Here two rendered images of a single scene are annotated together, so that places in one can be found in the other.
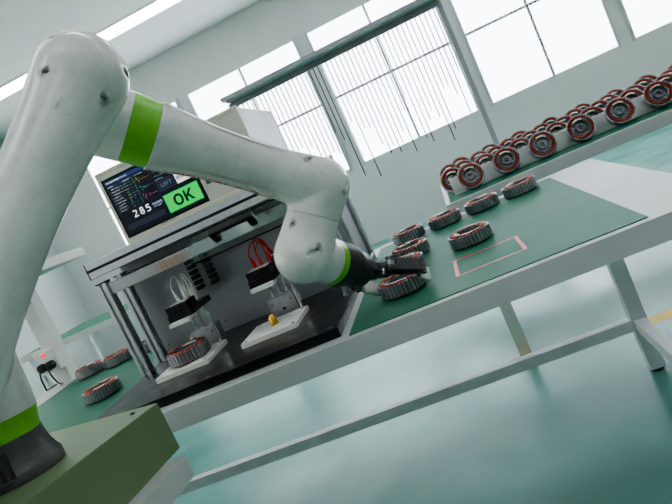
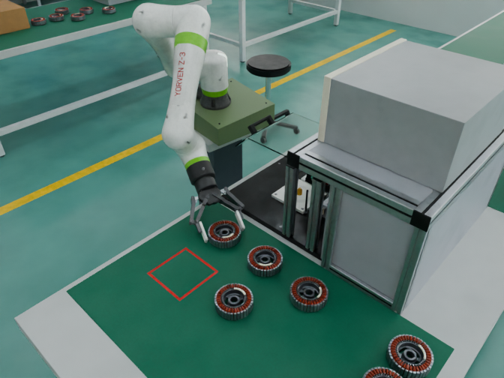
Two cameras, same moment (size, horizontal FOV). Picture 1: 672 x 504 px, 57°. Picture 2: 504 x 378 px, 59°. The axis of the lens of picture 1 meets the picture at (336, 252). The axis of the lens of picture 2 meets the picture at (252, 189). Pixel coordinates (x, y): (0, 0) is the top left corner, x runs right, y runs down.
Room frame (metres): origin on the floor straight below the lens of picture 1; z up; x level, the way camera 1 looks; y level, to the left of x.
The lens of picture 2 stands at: (2.06, -1.02, 1.80)
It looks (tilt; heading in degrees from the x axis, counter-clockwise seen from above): 37 degrees down; 121
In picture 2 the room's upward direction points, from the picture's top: straight up
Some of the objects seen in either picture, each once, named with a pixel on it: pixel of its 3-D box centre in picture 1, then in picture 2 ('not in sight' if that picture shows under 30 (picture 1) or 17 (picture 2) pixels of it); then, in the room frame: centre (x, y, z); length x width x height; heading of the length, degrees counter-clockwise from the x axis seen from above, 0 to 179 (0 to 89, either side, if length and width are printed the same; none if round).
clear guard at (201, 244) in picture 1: (253, 221); (295, 142); (1.52, 0.15, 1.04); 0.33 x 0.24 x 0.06; 168
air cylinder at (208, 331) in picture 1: (208, 334); not in sight; (1.71, 0.42, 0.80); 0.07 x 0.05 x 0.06; 78
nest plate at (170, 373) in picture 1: (193, 360); not in sight; (1.57, 0.45, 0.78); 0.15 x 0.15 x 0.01; 78
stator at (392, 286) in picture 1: (402, 283); (224, 233); (1.40, -0.11, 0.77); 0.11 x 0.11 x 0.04
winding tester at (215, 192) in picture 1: (205, 172); (418, 105); (1.86, 0.25, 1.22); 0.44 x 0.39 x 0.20; 78
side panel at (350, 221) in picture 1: (347, 221); (369, 249); (1.87, -0.07, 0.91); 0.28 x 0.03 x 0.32; 168
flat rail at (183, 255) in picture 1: (203, 246); not in sight; (1.65, 0.31, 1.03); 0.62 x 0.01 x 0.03; 78
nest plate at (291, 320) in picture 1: (276, 326); (299, 195); (1.52, 0.21, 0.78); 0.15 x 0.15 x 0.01; 78
